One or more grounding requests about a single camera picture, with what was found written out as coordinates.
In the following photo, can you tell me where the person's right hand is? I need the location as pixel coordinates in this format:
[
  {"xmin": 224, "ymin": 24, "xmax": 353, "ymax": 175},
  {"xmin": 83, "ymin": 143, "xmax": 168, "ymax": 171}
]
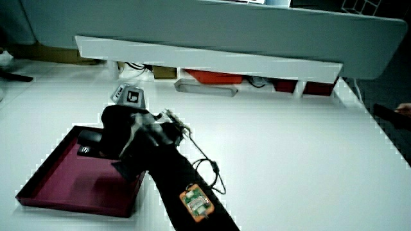
[{"xmin": 100, "ymin": 83, "xmax": 193, "ymax": 161}]

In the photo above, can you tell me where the black stapper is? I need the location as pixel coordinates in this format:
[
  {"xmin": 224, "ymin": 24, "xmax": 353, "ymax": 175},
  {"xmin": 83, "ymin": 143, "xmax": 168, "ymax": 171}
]
[{"xmin": 76, "ymin": 129, "xmax": 109, "ymax": 158}]

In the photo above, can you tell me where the dark red square plate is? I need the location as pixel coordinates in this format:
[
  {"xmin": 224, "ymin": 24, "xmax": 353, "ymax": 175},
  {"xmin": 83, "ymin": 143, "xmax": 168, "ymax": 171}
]
[{"xmin": 15, "ymin": 124, "xmax": 148, "ymax": 219}]

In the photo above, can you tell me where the small brown box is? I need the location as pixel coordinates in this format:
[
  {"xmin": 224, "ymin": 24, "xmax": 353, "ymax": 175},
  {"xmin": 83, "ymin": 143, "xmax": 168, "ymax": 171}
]
[{"xmin": 152, "ymin": 65, "xmax": 178, "ymax": 80}]

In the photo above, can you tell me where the orange sensor module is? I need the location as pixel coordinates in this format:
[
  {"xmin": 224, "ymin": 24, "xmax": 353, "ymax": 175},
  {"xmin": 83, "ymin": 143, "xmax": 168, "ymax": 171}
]
[{"xmin": 179, "ymin": 183, "xmax": 216, "ymax": 223}]

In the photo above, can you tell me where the orange-red box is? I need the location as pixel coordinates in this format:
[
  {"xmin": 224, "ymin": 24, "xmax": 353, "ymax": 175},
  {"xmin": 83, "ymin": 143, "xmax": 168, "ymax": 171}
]
[{"xmin": 184, "ymin": 68, "xmax": 244, "ymax": 85}]

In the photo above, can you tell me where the white desk shelf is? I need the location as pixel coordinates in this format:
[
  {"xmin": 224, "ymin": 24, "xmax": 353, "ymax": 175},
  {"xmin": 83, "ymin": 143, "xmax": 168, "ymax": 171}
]
[{"xmin": 74, "ymin": 35, "xmax": 344, "ymax": 99}]

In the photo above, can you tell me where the brown cardboard box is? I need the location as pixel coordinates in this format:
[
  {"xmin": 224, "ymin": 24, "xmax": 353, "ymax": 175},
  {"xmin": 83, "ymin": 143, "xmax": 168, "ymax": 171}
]
[{"xmin": 5, "ymin": 42, "xmax": 104, "ymax": 66}]

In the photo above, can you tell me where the light grey partition panel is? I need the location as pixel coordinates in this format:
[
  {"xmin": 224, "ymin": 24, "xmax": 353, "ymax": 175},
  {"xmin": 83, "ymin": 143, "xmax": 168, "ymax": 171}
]
[{"xmin": 18, "ymin": 0, "xmax": 409, "ymax": 81}]

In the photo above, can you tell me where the black chair leg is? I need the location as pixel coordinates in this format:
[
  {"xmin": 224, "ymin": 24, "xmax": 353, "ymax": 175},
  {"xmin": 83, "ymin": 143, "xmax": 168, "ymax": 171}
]
[{"xmin": 0, "ymin": 68, "xmax": 34, "ymax": 83}]

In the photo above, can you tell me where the dark red box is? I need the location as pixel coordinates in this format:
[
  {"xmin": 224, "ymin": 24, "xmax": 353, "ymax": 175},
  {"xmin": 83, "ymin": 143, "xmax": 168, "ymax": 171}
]
[
  {"xmin": 302, "ymin": 76, "xmax": 340, "ymax": 97},
  {"xmin": 274, "ymin": 78, "xmax": 298, "ymax": 94}
]

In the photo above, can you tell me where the black flat device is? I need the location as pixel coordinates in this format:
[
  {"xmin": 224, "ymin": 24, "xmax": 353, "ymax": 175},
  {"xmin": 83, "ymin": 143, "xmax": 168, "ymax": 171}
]
[{"xmin": 372, "ymin": 103, "xmax": 411, "ymax": 132}]

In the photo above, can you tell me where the black cable bundle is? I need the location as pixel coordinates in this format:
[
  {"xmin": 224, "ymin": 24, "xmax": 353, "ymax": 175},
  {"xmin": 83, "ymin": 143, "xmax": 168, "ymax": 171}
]
[{"xmin": 124, "ymin": 61, "xmax": 152, "ymax": 72}]

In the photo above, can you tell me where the black glove cable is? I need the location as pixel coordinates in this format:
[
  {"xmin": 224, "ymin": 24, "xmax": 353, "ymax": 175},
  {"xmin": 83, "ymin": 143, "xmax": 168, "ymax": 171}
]
[{"xmin": 187, "ymin": 129, "xmax": 227, "ymax": 196}]

